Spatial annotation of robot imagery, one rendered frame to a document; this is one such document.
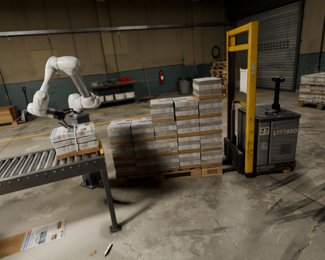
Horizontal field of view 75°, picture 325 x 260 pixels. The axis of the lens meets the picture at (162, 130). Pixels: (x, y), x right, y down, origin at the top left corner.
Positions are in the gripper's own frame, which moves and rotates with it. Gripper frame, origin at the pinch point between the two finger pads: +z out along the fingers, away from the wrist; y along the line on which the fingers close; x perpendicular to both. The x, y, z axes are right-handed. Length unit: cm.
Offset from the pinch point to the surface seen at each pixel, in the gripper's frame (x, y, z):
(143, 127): -36, -6, 78
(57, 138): 14.7, 17.0, -11.9
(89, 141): 14.2, 13.2, 14.7
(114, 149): -49, 34, 55
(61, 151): 13.7, 28.2, -5.6
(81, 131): 14.7, 5.9, 5.2
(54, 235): 11, 117, 11
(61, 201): -49, 117, 13
